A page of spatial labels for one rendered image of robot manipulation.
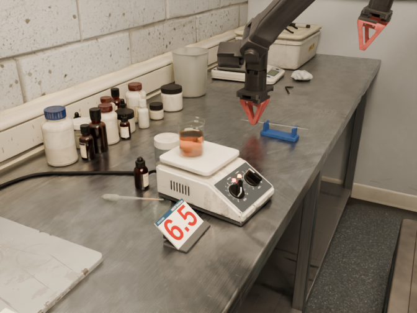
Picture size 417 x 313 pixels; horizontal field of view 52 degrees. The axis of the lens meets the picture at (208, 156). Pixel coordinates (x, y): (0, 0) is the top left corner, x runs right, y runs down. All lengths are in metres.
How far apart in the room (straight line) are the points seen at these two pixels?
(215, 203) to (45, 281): 0.31
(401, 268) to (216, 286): 0.85
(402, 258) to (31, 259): 1.08
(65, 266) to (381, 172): 1.91
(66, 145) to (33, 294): 0.44
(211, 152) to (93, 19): 0.62
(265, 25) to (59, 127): 0.51
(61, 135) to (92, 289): 0.44
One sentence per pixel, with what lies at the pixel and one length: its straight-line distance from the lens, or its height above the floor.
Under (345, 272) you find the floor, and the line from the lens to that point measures 1.92.
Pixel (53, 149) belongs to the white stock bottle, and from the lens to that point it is 1.03.
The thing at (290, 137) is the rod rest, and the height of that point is 0.76.
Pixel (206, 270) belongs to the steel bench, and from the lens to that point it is 0.69.
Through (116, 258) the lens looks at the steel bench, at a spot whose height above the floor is 0.75.
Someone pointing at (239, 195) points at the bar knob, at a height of 0.80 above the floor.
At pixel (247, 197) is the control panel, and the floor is 0.79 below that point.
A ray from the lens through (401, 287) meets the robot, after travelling 1.35.
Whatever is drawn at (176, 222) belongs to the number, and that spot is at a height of 0.78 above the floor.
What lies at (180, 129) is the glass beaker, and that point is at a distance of 0.80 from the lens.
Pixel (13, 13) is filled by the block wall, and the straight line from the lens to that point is 1.12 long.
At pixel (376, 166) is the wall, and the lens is 2.37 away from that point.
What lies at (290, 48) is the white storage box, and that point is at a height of 0.84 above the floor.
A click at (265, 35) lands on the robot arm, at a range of 1.01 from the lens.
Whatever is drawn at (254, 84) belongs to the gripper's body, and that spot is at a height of 0.89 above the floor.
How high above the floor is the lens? 1.19
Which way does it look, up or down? 25 degrees down
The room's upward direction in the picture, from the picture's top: straight up
